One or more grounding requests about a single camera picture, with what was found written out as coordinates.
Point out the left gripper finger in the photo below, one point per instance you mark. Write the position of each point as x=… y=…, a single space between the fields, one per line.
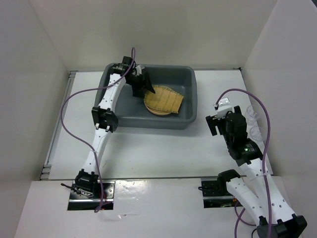
x=138 y=92
x=147 y=83

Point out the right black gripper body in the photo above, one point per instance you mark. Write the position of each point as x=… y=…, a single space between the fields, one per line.
x=229 y=140

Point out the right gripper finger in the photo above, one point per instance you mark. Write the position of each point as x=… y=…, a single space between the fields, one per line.
x=212 y=120
x=216 y=129

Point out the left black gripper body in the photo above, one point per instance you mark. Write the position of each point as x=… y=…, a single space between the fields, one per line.
x=135 y=81

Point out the clear plastic cup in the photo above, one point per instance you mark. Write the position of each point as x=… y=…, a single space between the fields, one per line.
x=257 y=134
x=252 y=115

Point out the woven bamboo tray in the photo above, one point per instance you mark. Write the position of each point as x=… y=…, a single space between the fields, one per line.
x=164 y=99

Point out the tan plate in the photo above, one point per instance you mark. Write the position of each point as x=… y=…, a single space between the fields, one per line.
x=157 y=112

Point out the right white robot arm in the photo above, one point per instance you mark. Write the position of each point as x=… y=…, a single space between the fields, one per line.
x=273 y=217

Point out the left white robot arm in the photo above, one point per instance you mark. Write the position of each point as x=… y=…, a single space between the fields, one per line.
x=105 y=120

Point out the grey plastic bin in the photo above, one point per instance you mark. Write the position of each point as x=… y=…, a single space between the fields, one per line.
x=132 y=112

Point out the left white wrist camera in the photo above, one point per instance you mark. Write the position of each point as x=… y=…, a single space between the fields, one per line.
x=139 y=69

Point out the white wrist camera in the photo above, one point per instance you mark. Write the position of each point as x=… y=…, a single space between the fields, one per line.
x=139 y=69
x=223 y=107

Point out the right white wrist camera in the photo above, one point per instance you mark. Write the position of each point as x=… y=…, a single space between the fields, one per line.
x=223 y=107

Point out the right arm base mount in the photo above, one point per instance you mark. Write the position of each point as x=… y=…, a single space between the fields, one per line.
x=214 y=196

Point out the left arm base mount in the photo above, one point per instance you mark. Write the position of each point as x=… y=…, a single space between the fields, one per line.
x=80 y=200

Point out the aluminium table rail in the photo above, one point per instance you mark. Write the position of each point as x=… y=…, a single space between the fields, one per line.
x=45 y=171

